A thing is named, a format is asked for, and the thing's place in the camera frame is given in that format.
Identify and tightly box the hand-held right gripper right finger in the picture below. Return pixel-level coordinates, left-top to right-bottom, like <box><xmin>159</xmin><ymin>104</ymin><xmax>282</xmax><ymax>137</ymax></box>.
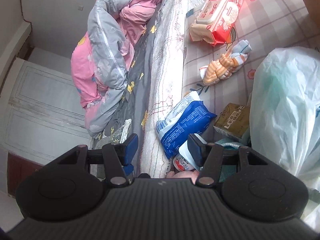
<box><xmin>187</xmin><ymin>133</ymin><xmax>268</xmax><ymax>187</ymax></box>

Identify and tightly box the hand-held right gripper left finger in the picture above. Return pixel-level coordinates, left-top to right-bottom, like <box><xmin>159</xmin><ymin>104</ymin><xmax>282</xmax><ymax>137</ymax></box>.
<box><xmin>57</xmin><ymin>133</ymin><xmax>139</xmax><ymax>186</ymax></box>

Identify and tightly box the white milk pouch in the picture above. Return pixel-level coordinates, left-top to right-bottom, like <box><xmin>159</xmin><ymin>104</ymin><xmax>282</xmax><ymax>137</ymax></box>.
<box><xmin>172</xmin><ymin>134</ymin><xmax>202</xmax><ymax>173</ymax></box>

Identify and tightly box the blue white packet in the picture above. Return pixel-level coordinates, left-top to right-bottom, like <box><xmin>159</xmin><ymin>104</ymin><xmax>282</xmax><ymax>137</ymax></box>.
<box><xmin>156</xmin><ymin>91</ymin><xmax>217</xmax><ymax>160</ymax></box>

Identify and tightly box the olive brown drink carton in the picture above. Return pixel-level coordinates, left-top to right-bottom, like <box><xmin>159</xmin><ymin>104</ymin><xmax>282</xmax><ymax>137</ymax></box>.
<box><xmin>214</xmin><ymin>102</ymin><xmax>250</xmax><ymax>142</ymax></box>

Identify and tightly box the striped towel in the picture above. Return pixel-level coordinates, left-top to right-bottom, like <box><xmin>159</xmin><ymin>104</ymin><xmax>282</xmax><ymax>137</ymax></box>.
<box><xmin>199</xmin><ymin>39</ymin><xmax>252</xmax><ymax>86</ymax></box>

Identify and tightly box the grey lace-trimmed pillow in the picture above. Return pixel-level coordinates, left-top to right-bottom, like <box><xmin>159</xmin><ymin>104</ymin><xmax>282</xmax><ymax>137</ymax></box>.
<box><xmin>99</xmin><ymin>119</ymin><xmax>133</xmax><ymax>144</ymax></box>

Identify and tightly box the grey flowered bed sheet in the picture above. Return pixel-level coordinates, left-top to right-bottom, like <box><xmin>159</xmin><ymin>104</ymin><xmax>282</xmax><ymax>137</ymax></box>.
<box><xmin>92</xmin><ymin>0</ymin><xmax>173</xmax><ymax>150</ymax></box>

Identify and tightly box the white panelled wardrobe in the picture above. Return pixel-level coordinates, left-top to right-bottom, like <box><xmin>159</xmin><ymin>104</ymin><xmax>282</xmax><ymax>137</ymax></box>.
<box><xmin>0</xmin><ymin>57</ymin><xmax>93</xmax><ymax>195</ymax></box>

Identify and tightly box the pink grey quilt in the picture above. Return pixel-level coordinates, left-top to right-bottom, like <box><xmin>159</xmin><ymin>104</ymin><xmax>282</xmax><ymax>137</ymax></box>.
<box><xmin>71</xmin><ymin>0</ymin><xmax>165</xmax><ymax>138</ymax></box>

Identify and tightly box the white plastic bag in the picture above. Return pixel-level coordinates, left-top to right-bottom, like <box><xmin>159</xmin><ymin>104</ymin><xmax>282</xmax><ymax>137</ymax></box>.
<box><xmin>249</xmin><ymin>47</ymin><xmax>320</xmax><ymax>233</ymax></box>

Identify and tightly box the red-brown wooden cabinet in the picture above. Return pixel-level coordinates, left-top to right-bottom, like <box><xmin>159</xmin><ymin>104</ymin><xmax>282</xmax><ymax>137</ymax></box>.
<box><xmin>7</xmin><ymin>152</ymin><xmax>43</xmax><ymax>198</ymax></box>

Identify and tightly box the red wet wipes pack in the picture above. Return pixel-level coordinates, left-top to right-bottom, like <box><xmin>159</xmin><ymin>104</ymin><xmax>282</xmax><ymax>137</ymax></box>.
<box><xmin>189</xmin><ymin>0</ymin><xmax>247</xmax><ymax>47</ymax></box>

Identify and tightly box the red cable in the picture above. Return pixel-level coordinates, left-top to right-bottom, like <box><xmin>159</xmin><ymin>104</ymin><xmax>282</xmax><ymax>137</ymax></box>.
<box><xmin>19</xmin><ymin>0</ymin><xmax>33</xmax><ymax>26</ymax></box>

